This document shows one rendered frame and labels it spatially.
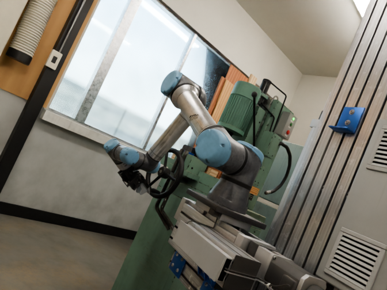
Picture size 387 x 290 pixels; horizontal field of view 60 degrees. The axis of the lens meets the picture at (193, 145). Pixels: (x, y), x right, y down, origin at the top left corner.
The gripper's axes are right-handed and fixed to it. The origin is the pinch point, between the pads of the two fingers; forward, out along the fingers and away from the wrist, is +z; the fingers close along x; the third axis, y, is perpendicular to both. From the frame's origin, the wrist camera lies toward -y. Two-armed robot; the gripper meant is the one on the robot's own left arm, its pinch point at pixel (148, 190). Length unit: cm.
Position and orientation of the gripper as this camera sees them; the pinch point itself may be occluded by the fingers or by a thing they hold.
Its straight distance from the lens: 180.3
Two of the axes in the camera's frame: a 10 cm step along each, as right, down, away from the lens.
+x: 6.5, 1.5, -7.5
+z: 4.2, 7.5, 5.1
